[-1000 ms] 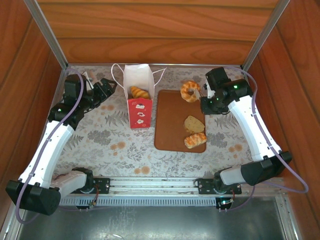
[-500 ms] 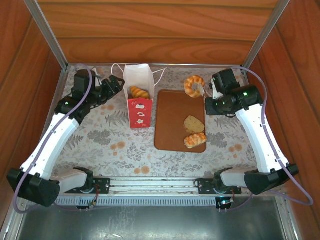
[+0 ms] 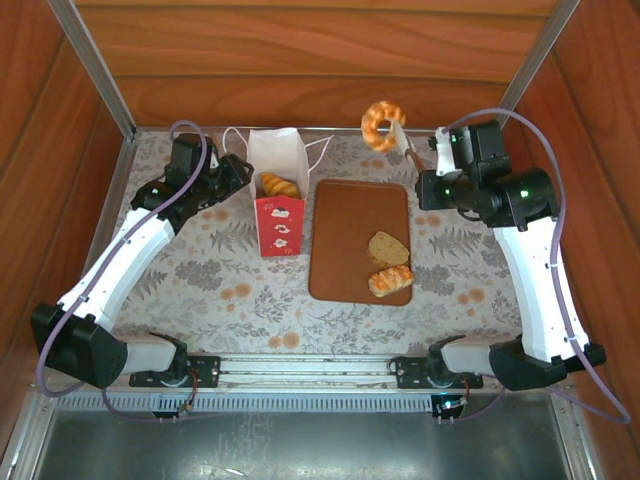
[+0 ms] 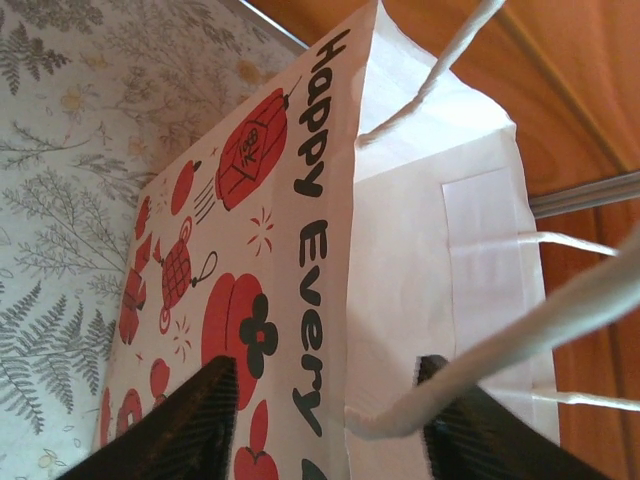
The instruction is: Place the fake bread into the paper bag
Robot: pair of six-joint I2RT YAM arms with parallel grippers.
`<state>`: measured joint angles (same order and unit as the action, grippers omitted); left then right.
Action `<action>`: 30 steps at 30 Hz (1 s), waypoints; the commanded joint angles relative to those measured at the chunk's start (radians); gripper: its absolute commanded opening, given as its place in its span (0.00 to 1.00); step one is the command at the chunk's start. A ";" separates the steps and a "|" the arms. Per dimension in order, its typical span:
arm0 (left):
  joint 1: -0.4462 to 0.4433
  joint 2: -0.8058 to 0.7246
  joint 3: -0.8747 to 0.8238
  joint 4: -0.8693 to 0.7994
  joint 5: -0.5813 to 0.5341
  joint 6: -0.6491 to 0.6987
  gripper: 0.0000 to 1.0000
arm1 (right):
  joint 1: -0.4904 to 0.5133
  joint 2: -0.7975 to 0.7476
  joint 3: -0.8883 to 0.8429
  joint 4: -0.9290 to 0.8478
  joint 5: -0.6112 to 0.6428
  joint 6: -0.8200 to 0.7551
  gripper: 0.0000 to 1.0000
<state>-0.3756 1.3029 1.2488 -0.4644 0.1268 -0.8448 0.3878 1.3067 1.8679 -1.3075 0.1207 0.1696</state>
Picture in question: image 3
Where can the golden striped croissant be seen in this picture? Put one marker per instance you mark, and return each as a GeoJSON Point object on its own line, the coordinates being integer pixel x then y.
{"type": "Point", "coordinates": [280, 186]}

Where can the metal tongs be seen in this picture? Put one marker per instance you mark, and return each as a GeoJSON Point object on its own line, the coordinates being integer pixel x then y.
{"type": "Point", "coordinates": [406, 145]}

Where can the red and white paper bag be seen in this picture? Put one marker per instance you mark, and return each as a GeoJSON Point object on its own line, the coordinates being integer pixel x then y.
{"type": "Point", "coordinates": [280, 230]}

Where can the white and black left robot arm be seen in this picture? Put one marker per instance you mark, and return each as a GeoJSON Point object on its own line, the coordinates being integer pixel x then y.
{"type": "Point", "coordinates": [125, 255]}

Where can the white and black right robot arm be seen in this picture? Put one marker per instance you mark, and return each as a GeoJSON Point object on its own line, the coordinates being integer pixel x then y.
{"type": "Point", "coordinates": [535, 280]}

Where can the tan speckled bread slice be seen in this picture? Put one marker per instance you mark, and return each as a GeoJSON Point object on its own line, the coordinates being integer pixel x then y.
{"type": "Point", "coordinates": [387, 247]}

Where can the brown rectangular tray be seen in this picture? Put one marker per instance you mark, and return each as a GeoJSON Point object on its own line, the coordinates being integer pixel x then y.
{"type": "Point", "coordinates": [350, 225]}

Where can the striped orange pastry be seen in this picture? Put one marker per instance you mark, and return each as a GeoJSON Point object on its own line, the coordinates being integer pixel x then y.
{"type": "Point", "coordinates": [390, 281]}

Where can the floral patterned tablecloth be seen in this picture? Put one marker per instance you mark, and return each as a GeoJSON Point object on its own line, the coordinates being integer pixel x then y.
{"type": "Point", "coordinates": [225, 310]}

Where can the aluminium front beam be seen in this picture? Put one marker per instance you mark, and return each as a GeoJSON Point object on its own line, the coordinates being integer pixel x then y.
{"type": "Point", "coordinates": [300, 367]}

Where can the small lit circuit board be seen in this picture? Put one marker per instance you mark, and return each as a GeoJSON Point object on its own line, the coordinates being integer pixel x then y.
{"type": "Point", "coordinates": [450, 402]}

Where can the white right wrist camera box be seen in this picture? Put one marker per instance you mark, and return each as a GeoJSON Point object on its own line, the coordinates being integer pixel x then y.
{"type": "Point", "coordinates": [445, 155]}

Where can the aluminium side rail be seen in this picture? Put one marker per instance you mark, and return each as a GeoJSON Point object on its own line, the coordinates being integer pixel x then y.
{"type": "Point", "coordinates": [121, 170]}

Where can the aluminium back rail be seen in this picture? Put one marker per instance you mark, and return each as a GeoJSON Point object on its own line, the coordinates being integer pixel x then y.
{"type": "Point", "coordinates": [350, 130]}

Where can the aluminium corner post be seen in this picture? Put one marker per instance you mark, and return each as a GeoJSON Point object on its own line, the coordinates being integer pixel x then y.
{"type": "Point", "coordinates": [92, 65]}
{"type": "Point", "coordinates": [532, 67]}

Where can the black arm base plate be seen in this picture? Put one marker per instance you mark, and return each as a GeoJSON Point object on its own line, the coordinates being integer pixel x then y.
{"type": "Point", "coordinates": [205, 370]}
{"type": "Point", "coordinates": [410, 372]}

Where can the aluminium floor frame bar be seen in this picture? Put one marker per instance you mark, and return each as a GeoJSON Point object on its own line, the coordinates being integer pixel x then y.
{"type": "Point", "coordinates": [30, 430]}
{"type": "Point", "coordinates": [567, 430]}

